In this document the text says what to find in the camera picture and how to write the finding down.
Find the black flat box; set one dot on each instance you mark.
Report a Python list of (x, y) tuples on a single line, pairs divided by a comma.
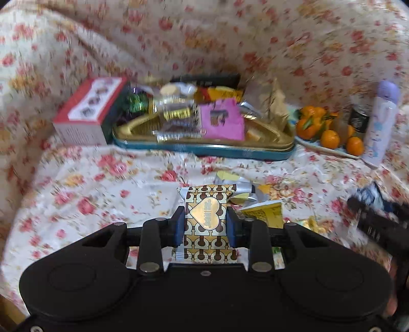
[(207, 79)]

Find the dark drink can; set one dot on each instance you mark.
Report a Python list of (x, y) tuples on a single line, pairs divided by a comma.
[(359, 121)]

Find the pink snack packet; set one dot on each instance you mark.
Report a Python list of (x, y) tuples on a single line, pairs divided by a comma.
[(223, 123)]

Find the teal tin tray with snacks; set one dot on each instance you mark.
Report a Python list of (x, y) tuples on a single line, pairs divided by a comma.
[(204, 150)]

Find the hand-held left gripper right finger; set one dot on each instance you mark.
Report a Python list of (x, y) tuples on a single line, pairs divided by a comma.
[(233, 228)]

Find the floral sofa cover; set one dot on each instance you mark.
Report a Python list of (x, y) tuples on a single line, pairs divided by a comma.
[(96, 178)]

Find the brown gold patterned snack packet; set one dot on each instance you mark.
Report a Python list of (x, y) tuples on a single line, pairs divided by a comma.
[(204, 220)]

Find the white fruit plate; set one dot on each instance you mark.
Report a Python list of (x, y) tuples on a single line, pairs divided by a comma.
[(332, 151)]

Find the beige crumpled packet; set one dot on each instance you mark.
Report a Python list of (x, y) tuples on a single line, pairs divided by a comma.
[(274, 102)]

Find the brown kiwi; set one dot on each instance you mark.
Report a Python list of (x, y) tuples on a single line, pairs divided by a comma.
[(340, 131)]

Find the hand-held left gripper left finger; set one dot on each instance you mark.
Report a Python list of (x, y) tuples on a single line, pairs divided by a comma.
[(178, 228)]

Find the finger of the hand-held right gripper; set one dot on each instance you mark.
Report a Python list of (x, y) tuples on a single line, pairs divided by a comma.
[(402, 213), (364, 210)]

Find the pink white cardboard box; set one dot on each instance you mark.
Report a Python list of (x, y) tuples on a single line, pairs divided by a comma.
[(86, 111)]

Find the green purple foil candy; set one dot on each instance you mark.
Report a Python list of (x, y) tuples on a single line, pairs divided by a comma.
[(135, 102)]

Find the white bottle with purple cap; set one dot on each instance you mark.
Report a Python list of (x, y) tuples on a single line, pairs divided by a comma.
[(380, 127)]

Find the yellow green snack packet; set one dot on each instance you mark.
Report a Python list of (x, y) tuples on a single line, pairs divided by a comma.
[(263, 214)]

